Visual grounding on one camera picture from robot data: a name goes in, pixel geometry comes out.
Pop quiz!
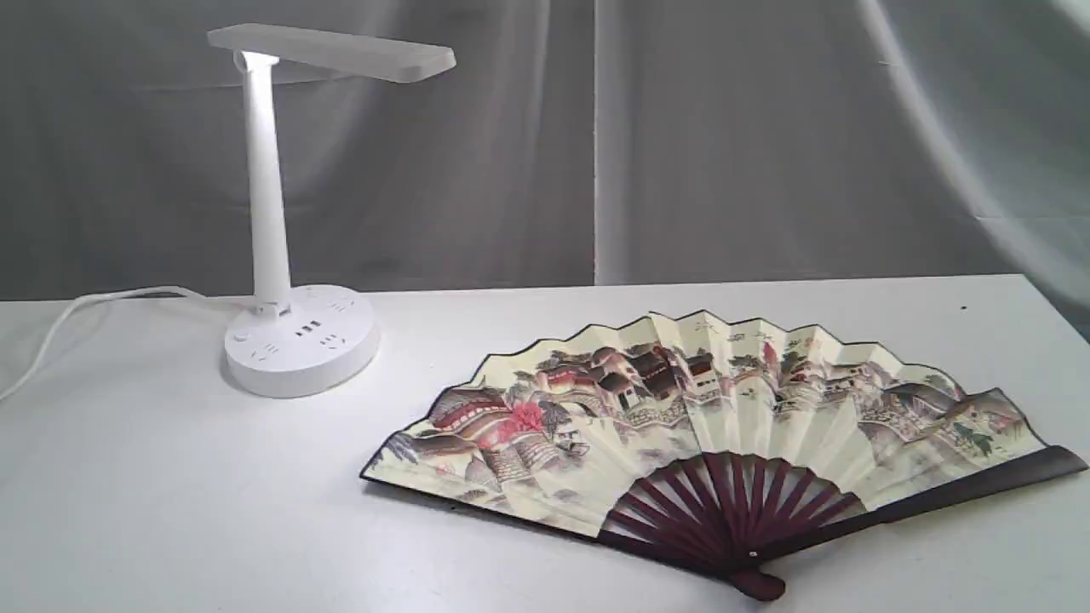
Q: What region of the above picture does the painted paper folding fan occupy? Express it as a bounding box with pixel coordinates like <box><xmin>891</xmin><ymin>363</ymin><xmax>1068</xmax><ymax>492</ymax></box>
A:
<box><xmin>359</xmin><ymin>310</ymin><xmax>1087</xmax><ymax>601</ymax></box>

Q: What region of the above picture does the white desk lamp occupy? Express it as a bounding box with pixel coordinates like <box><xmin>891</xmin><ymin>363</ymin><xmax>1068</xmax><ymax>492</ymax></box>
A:
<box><xmin>207</xmin><ymin>23</ymin><xmax>456</xmax><ymax>398</ymax></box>

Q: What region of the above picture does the grey backdrop curtain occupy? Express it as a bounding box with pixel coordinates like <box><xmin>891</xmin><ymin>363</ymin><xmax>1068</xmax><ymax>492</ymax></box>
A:
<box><xmin>3</xmin><ymin>1</ymin><xmax>1087</xmax><ymax>334</ymax></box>

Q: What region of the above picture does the white lamp power cord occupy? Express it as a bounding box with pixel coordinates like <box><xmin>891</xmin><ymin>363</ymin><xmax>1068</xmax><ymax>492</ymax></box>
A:
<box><xmin>0</xmin><ymin>285</ymin><xmax>249</xmax><ymax>402</ymax></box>

